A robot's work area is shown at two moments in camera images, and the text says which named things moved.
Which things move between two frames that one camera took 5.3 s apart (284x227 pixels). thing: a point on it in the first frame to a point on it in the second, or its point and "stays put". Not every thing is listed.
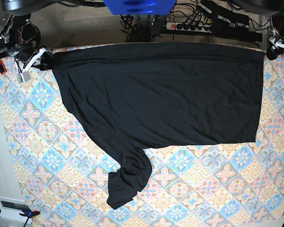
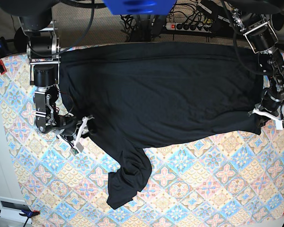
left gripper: x=45 y=61 to x=75 y=131
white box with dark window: x=11 y=208 stays put
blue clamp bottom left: x=28 y=213 stays put
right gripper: x=273 y=51 to x=261 y=111
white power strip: x=192 y=27 stays put
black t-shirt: x=134 y=96 stays put
